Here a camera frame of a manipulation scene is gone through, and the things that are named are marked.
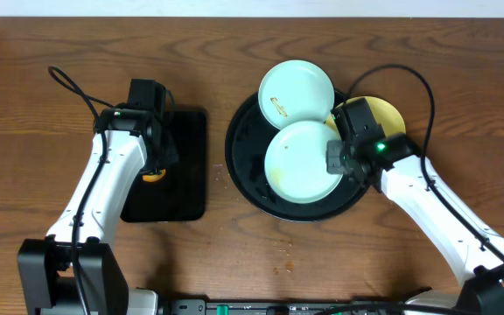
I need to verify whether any left black cable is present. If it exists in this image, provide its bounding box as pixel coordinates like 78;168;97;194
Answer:
47;65;117;315

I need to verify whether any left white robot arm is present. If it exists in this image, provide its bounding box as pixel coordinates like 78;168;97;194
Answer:
17;108;162;314

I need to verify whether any light blue plate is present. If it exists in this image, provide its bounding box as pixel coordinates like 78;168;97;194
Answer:
257;59;334;130
264;121;342;204

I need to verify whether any black cable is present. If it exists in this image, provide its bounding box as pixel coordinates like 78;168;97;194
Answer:
47;65;117;315
346;64;504;290

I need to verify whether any black rectangular tray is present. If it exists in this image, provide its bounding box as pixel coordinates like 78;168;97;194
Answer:
121;110;207;223

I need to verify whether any right black cable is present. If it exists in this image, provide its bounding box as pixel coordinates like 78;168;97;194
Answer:
346;64;504;290

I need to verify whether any yellow sponge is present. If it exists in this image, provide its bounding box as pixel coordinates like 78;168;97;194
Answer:
142;170;165;183

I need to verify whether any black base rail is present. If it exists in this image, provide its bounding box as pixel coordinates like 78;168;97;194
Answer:
164;298;410;315

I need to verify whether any black round tray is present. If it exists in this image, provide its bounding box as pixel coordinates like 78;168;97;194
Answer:
225;93;368;222

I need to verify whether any yellow plate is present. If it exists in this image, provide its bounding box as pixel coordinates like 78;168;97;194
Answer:
338;96;406;137

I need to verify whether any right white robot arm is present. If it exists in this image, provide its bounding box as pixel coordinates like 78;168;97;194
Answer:
325;133;504;314

